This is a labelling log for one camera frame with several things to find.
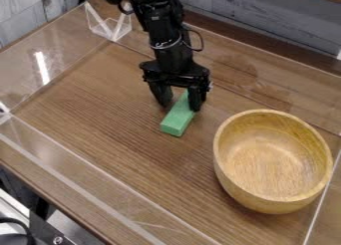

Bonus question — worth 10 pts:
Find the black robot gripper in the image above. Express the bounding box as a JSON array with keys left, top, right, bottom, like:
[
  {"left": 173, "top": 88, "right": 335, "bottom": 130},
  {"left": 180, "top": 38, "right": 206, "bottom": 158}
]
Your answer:
[{"left": 141, "top": 54, "right": 210, "bottom": 112}]

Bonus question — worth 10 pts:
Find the green rectangular block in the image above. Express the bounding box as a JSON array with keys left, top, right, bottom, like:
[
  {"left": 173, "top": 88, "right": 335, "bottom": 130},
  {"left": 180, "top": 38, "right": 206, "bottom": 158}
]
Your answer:
[{"left": 161, "top": 92, "right": 194, "bottom": 137}]

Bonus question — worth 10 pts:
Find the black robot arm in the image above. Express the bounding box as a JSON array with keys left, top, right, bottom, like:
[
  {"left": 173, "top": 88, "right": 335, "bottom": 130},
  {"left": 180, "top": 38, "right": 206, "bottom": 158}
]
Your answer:
[{"left": 107, "top": 0, "right": 210, "bottom": 112}]

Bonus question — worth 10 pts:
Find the brown wooden bowl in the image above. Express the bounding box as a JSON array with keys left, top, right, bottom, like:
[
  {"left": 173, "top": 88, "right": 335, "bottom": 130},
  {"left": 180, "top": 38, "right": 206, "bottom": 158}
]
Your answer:
[{"left": 213, "top": 110, "right": 333, "bottom": 214}]

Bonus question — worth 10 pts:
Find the clear acrylic corner bracket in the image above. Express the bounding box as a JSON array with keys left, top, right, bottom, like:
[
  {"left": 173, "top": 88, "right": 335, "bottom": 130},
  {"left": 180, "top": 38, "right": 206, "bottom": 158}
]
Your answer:
[{"left": 85, "top": 3, "right": 133, "bottom": 42}]

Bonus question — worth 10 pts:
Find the clear acrylic tray wall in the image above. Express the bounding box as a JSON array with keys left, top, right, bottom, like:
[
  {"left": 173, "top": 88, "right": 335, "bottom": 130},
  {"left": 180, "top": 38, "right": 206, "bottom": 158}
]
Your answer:
[{"left": 0, "top": 104, "right": 214, "bottom": 245}]

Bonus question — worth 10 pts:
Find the black metal table bracket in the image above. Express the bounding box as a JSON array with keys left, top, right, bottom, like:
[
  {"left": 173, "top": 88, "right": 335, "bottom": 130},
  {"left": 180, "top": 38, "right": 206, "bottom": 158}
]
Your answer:
[{"left": 30, "top": 211, "right": 78, "bottom": 245}]

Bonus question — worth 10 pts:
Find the black cable under table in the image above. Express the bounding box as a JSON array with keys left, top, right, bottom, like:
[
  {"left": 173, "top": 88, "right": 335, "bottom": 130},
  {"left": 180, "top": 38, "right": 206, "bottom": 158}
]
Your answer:
[{"left": 0, "top": 217, "right": 36, "bottom": 245}]

